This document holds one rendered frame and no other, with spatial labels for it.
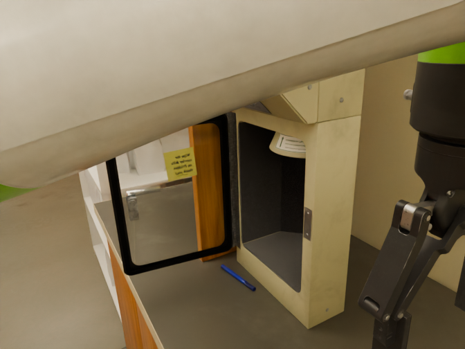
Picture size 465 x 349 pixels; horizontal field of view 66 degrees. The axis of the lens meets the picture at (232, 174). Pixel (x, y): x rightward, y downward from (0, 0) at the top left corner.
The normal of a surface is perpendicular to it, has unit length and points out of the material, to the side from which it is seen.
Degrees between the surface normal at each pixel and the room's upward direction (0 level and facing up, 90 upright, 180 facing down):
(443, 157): 91
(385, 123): 90
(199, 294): 0
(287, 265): 0
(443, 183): 90
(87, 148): 133
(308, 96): 90
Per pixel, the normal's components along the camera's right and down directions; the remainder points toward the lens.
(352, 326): -0.04, -0.94
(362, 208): -0.87, 0.20
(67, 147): 0.22, 0.84
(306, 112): 0.49, 0.29
